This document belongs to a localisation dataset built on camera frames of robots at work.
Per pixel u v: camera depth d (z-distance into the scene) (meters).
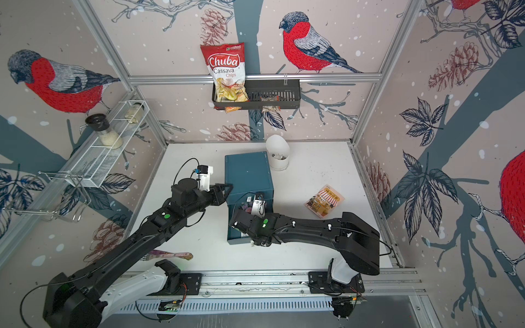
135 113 0.86
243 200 0.76
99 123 0.68
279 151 1.06
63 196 0.66
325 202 0.95
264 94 1.07
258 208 0.71
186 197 0.57
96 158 0.74
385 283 0.75
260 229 0.57
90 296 0.40
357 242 0.42
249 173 0.80
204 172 0.68
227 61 0.81
